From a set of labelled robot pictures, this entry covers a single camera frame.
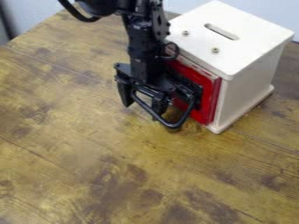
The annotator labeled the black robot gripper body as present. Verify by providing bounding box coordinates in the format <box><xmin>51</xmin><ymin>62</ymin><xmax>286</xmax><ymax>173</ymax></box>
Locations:
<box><xmin>115</xmin><ymin>47</ymin><xmax>177</xmax><ymax>97</ymax></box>

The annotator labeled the red wooden drawer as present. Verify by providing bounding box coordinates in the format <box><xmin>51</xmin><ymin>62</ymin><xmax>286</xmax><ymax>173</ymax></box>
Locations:
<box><xmin>130</xmin><ymin>53</ymin><xmax>223</xmax><ymax>130</ymax></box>

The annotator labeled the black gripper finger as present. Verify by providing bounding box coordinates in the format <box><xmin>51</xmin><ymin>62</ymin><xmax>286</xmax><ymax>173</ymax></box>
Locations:
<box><xmin>153</xmin><ymin>93</ymin><xmax>169</xmax><ymax>116</ymax></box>
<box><xmin>117</xmin><ymin>77</ymin><xmax>135</xmax><ymax>108</ymax></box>

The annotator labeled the white wooden cabinet box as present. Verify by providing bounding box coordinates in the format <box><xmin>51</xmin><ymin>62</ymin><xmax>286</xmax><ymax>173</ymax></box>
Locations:
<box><xmin>167</xmin><ymin>0</ymin><xmax>296</xmax><ymax>134</ymax></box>

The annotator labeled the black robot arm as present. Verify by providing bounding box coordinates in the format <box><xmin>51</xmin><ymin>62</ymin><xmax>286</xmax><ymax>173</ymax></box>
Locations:
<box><xmin>58</xmin><ymin>0</ymin><xmax>171</xmax><ymax>123</ymax></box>

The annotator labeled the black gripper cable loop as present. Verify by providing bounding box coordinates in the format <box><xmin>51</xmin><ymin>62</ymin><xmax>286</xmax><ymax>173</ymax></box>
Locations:
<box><xmin>162</xmin><ymin>41</ymin><xmax>182</xmax><ymax>61</ymax></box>

